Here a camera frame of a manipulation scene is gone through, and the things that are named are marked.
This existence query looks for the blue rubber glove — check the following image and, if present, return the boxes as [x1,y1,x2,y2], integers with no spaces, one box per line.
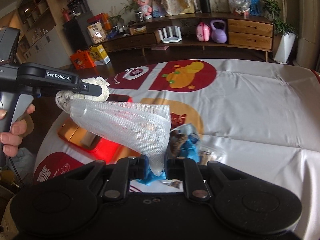
[138,130,200,186]

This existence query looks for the cotton swab plastic bag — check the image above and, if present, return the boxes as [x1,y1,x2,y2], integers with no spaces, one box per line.
[198,142,227,165]

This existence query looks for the brown bead bracelet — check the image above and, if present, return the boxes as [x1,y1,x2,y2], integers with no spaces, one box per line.
[170,129,190,158]

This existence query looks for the blue printed face mask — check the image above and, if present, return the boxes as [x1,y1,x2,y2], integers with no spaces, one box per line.
[170,122,203,163]

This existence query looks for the white mesh cloth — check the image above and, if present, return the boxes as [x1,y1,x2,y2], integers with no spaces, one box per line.
[69,99,171,177]

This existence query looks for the white cotton glove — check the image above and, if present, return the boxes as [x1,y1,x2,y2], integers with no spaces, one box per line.
[55,76,110,113]

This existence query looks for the red metal tin box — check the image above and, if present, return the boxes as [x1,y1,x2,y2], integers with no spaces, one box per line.
[57,93,141,164]

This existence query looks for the person left hand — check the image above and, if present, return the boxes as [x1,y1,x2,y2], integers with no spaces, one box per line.
[1,104,35,157]

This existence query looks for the orange gift box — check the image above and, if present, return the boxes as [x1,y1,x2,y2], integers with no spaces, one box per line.
[70,50,95,70]

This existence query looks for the black mini fridge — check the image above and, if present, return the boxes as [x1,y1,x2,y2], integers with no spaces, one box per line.
[63,11,93,53]

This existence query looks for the red thermos bottle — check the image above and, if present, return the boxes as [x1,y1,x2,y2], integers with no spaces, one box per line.
[61,8,71,22]

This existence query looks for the yellow carton box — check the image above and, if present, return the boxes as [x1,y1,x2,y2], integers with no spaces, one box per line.
[89,44,110,66]

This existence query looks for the white red printed tablecloth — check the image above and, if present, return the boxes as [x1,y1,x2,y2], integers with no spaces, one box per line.
[34,59,319,239]

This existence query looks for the snack box on cabinet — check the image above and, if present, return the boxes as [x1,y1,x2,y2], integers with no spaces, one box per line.
[87,22,106,44]

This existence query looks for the white router with antennas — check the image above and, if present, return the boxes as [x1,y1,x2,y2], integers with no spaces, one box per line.
[158,26,182,44]

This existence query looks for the purple kettlebell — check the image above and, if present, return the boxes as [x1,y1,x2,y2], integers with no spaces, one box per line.
[210,20,227,43]

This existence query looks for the pink plush doll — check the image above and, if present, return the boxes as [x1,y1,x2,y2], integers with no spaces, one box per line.
[133,0,152,20]

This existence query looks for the wooden tv cabinet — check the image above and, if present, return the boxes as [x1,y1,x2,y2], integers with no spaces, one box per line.
[100,12,274,61]

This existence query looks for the black cylinder speaker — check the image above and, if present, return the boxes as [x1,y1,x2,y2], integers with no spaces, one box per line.
[199,0,211,14]

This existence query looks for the potted green tree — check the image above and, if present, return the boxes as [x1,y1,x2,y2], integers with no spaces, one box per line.
[262,0,297,64]

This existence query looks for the clear plastic bag of items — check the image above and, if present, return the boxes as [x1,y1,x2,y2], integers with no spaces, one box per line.
[228,0,251,17]

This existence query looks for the white standing air conditioner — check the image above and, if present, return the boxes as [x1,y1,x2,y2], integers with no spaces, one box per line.
[295,0,319,69]

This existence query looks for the wooden wall shelf cabinet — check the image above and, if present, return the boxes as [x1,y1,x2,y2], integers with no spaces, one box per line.
[1,0,73,68]

